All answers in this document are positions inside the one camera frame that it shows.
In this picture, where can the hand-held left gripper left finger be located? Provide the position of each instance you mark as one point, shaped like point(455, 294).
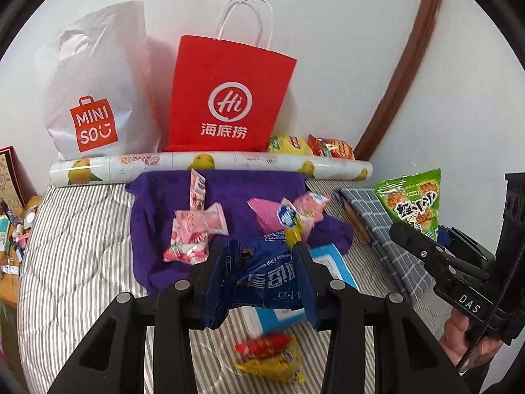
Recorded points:
point(215, 291)

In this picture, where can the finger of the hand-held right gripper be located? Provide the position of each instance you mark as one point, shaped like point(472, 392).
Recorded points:
point(414, 242)
point(463, 246)

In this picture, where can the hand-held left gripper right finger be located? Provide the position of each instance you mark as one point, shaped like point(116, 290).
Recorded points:
point(311, 295)

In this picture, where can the green snack packet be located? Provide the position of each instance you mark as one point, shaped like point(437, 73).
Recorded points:
point(410, 201)

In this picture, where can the blue cookie packet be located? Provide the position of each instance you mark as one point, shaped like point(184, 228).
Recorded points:
point(266, 275)

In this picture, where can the long pink snack packet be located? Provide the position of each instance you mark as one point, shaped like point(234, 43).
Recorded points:
point(197, 191)

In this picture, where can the person's right hand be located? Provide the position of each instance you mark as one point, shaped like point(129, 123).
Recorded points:
point(455, 336)

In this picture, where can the grey checked cloth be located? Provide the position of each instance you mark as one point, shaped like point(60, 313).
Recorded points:
point(389, 246)

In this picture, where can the blue and white box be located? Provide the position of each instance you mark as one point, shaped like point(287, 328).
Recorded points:
point(332, 262)

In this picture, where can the strawberry-print snack packet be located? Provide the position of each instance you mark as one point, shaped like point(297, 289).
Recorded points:
point(184, 248)

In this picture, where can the red snack packet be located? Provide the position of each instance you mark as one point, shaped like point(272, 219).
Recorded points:
point(262, 342)

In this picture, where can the pink candy packet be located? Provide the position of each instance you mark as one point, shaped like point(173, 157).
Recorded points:
point(201, 219)

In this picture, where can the yellow flat snack packet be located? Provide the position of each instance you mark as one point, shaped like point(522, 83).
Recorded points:
point(270, 365)

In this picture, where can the blue and yellow candy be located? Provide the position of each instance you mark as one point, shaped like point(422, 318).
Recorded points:
point(289, 217)

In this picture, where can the purple cloth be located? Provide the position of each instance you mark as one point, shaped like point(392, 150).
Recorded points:
point(156, 230)

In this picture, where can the pale pink snack packet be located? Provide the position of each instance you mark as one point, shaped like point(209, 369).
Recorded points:
point(313, 209)

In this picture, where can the pink triangular snack packet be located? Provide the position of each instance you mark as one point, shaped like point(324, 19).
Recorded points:
point(264, 213)

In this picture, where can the orange snack packet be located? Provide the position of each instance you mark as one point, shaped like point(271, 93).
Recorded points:
point(332, 147)

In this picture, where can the fruit-print paper roll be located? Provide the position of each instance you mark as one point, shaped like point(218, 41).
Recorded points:
point(246, 159)

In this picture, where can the striped bedding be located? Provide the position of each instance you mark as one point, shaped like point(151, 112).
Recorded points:
point(74, 262)

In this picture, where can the yellow round snack packet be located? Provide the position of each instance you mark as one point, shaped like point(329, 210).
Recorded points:
point(287, 144)

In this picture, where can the wooden side desk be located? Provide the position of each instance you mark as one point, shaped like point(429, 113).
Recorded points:
point(10, 291)

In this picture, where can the pile of small toiletries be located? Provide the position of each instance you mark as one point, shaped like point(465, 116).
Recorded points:
point(14, 234)

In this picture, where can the red paper bag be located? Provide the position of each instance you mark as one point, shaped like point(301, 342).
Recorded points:
point(233, 82)

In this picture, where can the red picture box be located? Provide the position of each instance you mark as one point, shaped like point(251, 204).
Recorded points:
point(10, 176)

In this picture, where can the white plastic shopping bag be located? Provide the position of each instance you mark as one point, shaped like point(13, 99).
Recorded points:
point(110, 69)

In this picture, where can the brown wooden frame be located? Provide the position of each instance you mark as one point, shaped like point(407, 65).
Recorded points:
point(410, 57)

